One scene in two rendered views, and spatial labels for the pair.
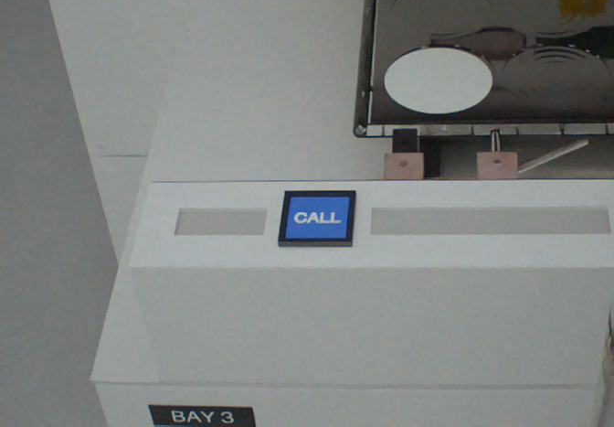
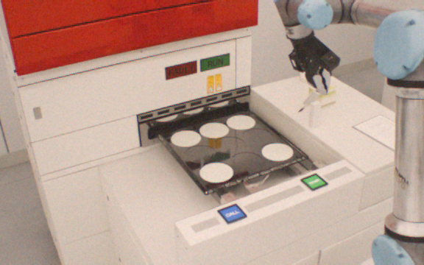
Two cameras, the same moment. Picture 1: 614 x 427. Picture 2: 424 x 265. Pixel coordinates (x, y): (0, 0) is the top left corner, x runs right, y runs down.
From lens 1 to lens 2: 0.58 m
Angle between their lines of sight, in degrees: 31
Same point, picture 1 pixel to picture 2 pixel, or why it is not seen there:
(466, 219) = (268, 200)
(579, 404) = (302, 244)
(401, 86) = (207, 177)
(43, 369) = not seen: outside the picture
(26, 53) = not seen: outside the picture
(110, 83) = (67, 216)
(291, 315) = (233, 244)
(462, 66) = (219, 166)
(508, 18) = (221, 150)
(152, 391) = not seen: outside the picture
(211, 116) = (141, 207)
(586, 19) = (241, 144)
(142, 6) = (78, 184)
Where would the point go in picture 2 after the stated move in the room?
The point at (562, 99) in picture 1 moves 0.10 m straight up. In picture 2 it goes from (253, 166) to (254, 139)
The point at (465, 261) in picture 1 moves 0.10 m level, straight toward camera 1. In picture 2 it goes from (278, 210) to (301, 233)
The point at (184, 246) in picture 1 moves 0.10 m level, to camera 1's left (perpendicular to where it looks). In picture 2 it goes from (201, 234) to (165, 252)
